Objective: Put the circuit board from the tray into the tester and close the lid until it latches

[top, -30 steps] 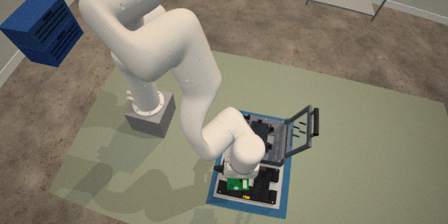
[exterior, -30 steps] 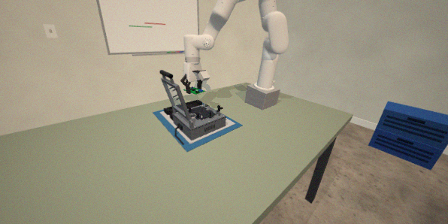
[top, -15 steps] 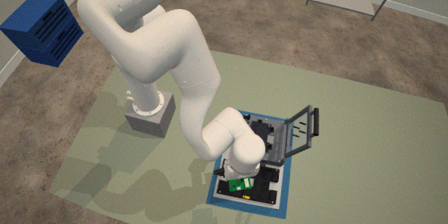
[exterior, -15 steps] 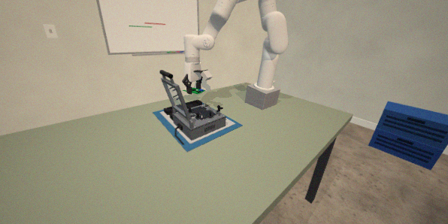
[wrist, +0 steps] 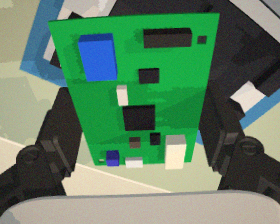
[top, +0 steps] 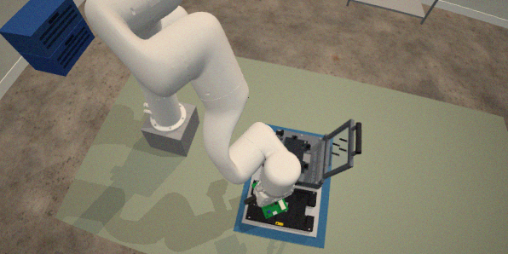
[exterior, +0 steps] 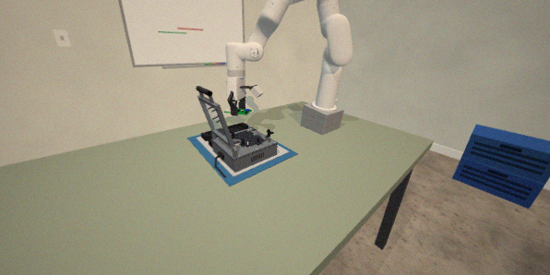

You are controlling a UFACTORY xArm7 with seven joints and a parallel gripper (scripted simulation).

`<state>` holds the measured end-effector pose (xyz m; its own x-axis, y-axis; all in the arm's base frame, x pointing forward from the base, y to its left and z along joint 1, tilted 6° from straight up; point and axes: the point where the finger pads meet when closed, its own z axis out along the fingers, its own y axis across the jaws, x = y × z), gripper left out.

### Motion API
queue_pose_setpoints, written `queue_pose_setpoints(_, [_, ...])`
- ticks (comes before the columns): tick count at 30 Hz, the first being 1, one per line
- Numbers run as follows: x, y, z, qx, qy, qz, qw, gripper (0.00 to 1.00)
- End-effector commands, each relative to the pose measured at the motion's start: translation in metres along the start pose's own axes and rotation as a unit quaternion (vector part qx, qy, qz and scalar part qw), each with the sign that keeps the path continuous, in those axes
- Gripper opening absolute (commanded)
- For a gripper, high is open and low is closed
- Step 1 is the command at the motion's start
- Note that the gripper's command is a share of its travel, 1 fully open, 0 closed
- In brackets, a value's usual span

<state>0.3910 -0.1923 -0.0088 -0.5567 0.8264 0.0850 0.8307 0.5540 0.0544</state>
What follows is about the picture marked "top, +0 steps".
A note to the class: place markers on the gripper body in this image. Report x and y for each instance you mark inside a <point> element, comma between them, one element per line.
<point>263,199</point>

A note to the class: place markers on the green circuit board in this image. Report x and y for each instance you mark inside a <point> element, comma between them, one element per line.
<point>275,208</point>

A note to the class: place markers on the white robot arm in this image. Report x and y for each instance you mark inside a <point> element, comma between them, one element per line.
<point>181,47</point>

